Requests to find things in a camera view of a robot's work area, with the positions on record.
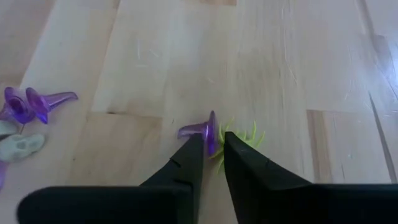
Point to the small tan skull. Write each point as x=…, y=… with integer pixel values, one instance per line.
x=21, y=147

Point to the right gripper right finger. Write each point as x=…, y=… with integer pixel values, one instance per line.
x=311, y=205

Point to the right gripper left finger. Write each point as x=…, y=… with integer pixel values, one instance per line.
x=124, y=205

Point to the green plastic spider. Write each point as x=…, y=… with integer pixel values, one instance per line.
x=244, y=138

